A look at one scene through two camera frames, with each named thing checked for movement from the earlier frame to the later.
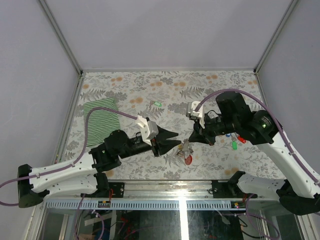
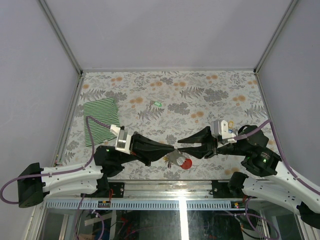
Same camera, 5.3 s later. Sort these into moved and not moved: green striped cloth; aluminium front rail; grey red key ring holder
Moved: grey red key ring holder
Not moved: green striped cloth; aluminium front rail
